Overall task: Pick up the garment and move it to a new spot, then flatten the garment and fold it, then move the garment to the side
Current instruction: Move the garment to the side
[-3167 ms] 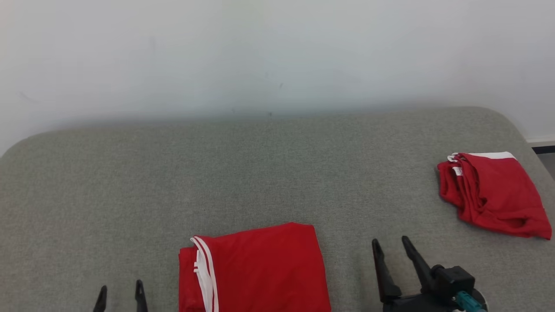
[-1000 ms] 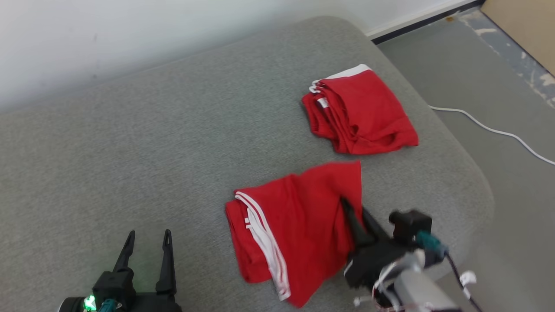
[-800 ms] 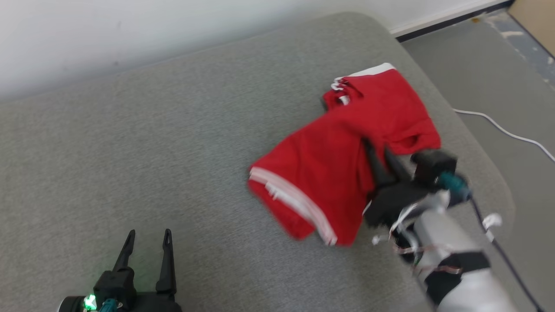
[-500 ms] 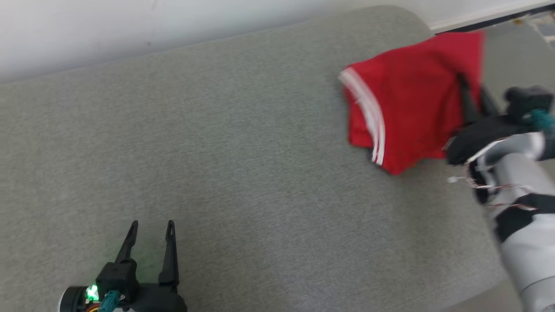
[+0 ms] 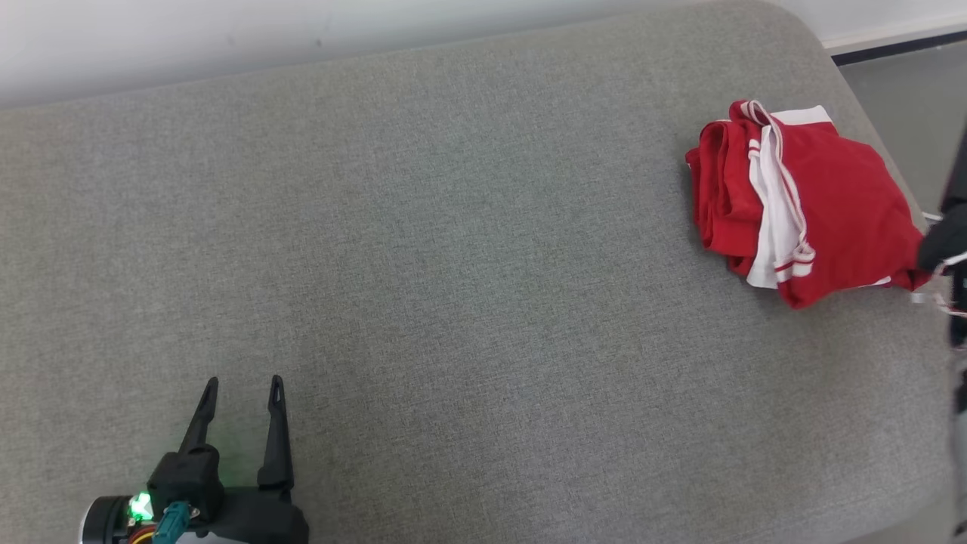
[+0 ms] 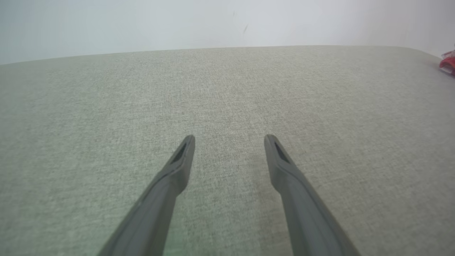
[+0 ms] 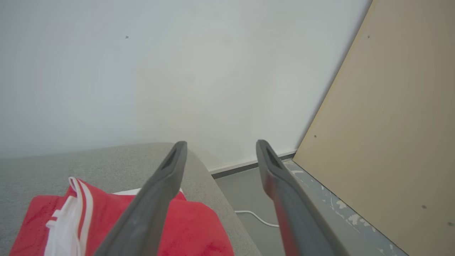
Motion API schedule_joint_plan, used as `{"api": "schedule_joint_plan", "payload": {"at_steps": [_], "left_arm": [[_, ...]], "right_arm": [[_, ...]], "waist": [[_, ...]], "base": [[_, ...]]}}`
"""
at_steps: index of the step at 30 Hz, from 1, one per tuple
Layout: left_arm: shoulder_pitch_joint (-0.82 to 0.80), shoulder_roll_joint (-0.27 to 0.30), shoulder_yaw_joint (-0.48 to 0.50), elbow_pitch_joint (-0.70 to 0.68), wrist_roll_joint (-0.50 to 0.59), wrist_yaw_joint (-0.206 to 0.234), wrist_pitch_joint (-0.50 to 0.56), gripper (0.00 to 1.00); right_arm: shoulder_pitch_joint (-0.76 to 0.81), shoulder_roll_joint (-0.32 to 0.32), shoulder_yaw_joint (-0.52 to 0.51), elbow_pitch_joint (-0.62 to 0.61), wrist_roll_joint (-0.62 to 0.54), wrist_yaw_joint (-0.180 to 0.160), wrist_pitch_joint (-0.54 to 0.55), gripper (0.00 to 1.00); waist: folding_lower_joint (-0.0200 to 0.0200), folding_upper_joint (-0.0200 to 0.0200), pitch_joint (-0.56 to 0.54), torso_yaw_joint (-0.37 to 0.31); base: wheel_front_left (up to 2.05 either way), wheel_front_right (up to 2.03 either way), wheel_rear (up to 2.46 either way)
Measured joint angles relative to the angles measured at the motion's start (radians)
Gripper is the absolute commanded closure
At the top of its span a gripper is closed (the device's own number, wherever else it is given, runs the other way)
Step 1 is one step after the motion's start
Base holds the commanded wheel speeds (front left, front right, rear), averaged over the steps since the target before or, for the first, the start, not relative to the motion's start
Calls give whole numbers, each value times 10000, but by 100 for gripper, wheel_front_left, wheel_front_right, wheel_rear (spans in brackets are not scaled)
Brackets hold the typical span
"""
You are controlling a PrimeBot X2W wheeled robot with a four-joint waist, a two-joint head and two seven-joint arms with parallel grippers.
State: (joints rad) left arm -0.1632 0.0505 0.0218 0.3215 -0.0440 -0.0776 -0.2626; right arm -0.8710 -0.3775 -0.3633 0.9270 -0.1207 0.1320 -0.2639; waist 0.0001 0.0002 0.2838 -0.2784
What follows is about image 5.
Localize grey fabric sofa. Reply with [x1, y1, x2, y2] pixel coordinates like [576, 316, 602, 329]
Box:
[0, 0, 957, 544]

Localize red shirt with white hem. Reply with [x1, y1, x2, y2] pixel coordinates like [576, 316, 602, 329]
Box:
[746, 102, 935, 311]

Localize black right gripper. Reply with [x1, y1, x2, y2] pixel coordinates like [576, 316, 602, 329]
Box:
[917, 121, 967, 277]

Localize red shorts with number print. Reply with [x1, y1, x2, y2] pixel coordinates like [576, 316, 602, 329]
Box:
[685, 98, 765, 277]

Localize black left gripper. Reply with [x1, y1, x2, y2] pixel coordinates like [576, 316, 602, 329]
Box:
[147, 375, 310, 544]

